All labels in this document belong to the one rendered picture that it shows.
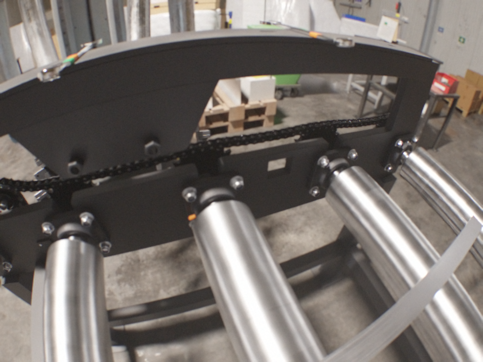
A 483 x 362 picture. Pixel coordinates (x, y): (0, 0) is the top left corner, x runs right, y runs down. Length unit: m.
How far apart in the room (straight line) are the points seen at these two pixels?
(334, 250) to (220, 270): 0.80
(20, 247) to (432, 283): 0.81
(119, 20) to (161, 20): 2.46
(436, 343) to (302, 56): 0.53
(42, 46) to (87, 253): 0.67
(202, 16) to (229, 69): 3.24
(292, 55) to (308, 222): 1.32
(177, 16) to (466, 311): 1.20
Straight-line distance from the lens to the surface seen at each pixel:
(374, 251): 0.48
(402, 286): 0.47
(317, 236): 1.55
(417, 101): 0.77
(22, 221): 0.56
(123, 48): 0.35
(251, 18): 4.02
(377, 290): 1.10
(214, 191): 0.45
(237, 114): 2.24
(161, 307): 0.96
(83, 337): 0.38
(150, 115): 0.37
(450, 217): 0.71
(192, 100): 0.37
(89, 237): 0.50
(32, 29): 0.93
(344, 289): 1.43
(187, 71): 0.34
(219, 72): 0.35
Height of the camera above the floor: 1.22
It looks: 43 degrees down
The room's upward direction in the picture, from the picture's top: 2 degrees clockwise
